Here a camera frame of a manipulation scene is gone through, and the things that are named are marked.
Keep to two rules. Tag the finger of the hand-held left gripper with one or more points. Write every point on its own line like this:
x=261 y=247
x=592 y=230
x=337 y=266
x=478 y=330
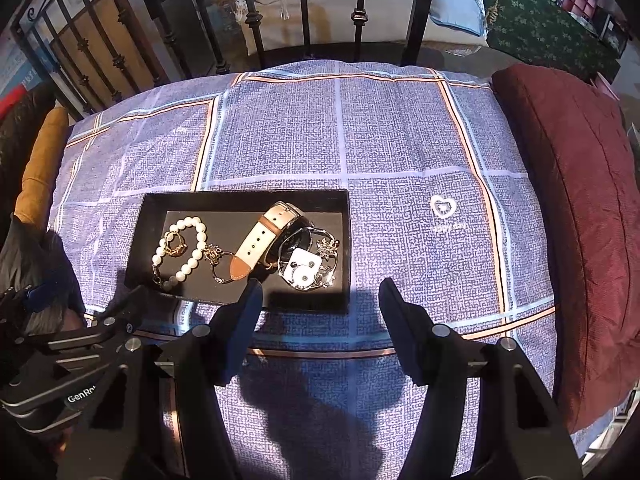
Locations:
x=127 y=305
x=42 y=292

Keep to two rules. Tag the black iron bed frame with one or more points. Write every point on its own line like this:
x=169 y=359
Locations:
x=358 y=15

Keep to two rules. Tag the white earring card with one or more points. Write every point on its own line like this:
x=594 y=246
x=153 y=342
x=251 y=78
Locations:
x=302 y=265

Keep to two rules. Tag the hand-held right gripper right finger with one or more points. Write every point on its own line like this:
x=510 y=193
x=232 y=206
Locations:
x=395 y=315

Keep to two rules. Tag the wooden cabinet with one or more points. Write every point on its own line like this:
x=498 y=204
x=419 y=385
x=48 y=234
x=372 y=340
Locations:
x=100 y=45

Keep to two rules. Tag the small silver earring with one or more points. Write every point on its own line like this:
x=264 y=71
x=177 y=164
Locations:
x=324 y=277

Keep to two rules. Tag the yellow pillow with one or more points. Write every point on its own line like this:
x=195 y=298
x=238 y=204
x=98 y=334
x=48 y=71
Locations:
x=42 y=160

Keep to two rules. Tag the blue plaid blanket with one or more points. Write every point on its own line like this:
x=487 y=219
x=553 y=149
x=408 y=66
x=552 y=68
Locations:
x=400 y=135

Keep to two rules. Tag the silver bangle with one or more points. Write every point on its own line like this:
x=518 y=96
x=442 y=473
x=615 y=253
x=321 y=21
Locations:
x=299 y=286

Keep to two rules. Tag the green patterned cloth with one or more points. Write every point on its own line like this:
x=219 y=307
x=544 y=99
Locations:
x=540 y=30

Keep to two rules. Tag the dark red pillow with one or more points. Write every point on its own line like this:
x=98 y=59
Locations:
x=575 y=210

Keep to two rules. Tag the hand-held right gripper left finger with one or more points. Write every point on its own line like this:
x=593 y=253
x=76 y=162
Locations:
x=245 y=320

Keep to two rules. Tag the another person's forearm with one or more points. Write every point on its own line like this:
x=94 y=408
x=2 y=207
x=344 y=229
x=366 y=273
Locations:
x=35 y=255

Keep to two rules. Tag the black jewelry box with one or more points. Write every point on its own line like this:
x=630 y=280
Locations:
x=225 y=205

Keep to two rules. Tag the gold flower earring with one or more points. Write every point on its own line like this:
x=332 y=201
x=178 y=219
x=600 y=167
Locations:
x=326 y=248

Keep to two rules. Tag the gold flower brooch clear case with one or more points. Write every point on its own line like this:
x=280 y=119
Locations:
x=212 y=253

